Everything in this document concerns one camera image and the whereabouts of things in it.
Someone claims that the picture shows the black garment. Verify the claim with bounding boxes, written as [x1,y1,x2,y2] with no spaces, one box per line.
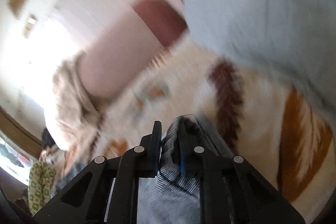
[42,128,58,150]

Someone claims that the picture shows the pink cylindrical bolster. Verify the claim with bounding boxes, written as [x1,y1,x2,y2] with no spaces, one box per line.
[79,0,187,99]

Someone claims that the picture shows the grey denim jeans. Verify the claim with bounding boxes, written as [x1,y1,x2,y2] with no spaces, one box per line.
[51,118,202,224]

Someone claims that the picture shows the leaf pattern bed blanket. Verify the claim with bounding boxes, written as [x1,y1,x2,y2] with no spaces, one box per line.
[39,37,336,224]

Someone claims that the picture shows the cream floral pillow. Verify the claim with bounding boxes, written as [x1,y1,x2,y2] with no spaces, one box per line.
[45,52,102,151]

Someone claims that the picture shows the brown wooden window frame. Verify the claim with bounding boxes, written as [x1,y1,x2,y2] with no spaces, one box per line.
[0,107,42,159]

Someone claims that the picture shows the beige wall switch plate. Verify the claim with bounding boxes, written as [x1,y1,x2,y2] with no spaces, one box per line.
[23,14,38,38]

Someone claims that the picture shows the green patterned rolled quilt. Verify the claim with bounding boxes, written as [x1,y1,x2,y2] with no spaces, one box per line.
[28,161,55,215]

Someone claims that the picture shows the light blue quilted pillow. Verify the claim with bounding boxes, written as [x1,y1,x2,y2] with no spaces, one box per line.
[183,0,335,122]

